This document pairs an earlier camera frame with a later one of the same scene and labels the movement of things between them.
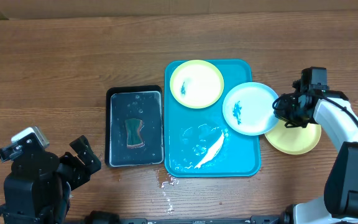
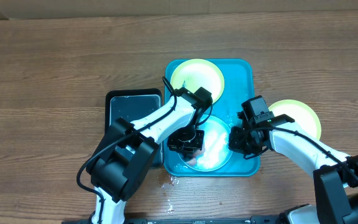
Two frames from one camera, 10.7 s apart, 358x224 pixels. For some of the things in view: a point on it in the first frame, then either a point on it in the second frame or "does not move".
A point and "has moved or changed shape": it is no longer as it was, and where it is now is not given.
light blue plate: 248,109 → 217,152
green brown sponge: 133,126 has moved or changed shape
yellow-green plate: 196,84 does not move
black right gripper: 281,113 → 238,147
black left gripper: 81,174 → 174,145
